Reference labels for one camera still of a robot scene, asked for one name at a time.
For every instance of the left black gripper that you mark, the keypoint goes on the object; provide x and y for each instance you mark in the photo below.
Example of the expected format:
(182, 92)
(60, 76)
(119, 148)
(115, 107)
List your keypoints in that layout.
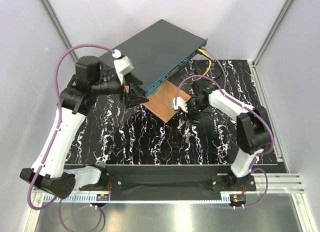
(134, 97)

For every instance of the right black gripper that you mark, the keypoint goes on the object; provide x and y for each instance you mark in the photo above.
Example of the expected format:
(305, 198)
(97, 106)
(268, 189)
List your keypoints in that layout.
(189, 119)

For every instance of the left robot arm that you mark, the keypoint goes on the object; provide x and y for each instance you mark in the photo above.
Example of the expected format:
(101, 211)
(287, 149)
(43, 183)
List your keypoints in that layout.
(74, 103)

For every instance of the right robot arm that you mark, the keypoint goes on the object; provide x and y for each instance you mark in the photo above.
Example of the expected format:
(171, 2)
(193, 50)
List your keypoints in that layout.
(253, 131)

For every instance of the wooden base board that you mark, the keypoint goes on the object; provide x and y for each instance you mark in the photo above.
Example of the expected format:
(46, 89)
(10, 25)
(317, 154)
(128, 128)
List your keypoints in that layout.
(160, 101)

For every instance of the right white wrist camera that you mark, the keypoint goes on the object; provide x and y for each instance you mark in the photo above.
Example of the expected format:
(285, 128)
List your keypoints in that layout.
(179, 103)

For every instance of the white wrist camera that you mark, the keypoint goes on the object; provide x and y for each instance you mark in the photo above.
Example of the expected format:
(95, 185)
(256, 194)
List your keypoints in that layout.
(122, 65)
(179, 103)

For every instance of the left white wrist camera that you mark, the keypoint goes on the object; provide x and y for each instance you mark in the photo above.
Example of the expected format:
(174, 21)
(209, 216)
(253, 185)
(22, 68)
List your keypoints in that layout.
(122, 65)

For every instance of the dark grey network switch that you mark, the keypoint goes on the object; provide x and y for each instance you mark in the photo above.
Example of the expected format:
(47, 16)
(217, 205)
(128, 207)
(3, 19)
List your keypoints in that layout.
(158, 51)

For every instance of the left aluminium frame post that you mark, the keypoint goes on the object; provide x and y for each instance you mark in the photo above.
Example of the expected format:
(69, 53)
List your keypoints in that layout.
(47, 6)

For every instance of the aluminium frame post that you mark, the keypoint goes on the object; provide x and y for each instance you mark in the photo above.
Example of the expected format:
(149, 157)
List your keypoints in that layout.
(272, 32)
(47, 6)

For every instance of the aluminium rail profile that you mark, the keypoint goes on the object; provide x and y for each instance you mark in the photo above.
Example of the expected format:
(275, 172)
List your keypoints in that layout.
(278, 183)

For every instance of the slotted cable duct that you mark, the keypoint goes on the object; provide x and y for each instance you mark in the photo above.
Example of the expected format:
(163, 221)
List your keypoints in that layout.
(161, 198)

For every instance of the right aluminium frame post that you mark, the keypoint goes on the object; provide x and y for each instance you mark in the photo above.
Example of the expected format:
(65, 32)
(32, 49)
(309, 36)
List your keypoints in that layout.
(272, 32)

